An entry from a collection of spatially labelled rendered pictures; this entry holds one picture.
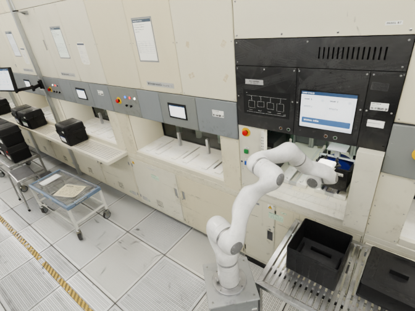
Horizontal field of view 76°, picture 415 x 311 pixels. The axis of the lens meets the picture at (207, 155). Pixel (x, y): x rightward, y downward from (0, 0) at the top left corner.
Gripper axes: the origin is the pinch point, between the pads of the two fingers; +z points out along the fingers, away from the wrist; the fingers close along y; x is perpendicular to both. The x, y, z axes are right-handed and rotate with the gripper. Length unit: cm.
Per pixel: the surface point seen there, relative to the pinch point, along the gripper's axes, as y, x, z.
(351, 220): 21.8, -26.3, -20.2
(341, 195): 9.1, -29.5, 4.4
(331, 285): 25, -40, -60
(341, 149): 2.9, 2.8, 10.2
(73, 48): -251, 71, -30
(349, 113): 9.6, 38.8, -16.1
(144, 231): -171, -120, -54
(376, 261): 40, -34, -37
